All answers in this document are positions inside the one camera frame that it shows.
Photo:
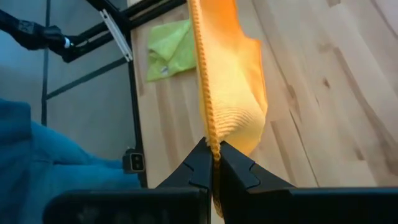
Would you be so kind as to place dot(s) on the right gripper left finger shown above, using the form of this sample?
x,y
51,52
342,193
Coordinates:
x,y
196,171

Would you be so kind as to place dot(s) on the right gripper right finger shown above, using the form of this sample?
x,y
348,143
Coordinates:
x,y
245,186

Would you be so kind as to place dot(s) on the orange microfiber towel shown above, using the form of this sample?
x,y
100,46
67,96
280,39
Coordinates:
x,y
233,93

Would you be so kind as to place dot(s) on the lime towel with white tag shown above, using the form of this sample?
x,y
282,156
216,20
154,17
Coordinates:
x,y
171,49

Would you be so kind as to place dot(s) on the silver metal bar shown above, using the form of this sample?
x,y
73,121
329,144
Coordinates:
x,y
116,34

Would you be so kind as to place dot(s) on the small black camera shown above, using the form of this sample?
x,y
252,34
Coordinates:
x,y
134,161

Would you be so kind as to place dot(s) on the black aluminium table frame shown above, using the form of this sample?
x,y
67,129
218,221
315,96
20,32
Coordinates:
x,y
136,109

